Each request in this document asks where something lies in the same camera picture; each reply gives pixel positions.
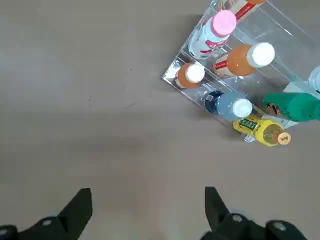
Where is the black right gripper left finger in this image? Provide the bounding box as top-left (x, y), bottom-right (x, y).
top-left (0, 187), bottom-right (93, 240)

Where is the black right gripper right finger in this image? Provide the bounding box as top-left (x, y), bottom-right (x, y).
top-left (199, 186), bottom-right (309, 240)

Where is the blue drink bottle white cap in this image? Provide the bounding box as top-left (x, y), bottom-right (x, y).
top-left (204, 90), bottom-right (253, 123)

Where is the orange drink bottle white cap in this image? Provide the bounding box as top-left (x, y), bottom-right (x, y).
top-left (174, 62), bottom-right (206, 90)
top-left (214, 42), bottom-right (276, 78)

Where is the clear acrylic drinks tray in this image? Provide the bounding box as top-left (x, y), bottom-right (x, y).
top-left (160, 0), bottom-right (320, 144)

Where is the small yellow bottle orange cap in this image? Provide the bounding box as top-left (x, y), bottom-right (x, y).
top-left (232, 117), bottom-right (292, 148)

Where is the green bottle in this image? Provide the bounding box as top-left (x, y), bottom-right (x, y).
top-left (261, 92), bottom-right (320, 124)

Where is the white bottle pink cap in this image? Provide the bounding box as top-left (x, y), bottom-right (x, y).
top-left (187, 9), bottom-right (238, 60)

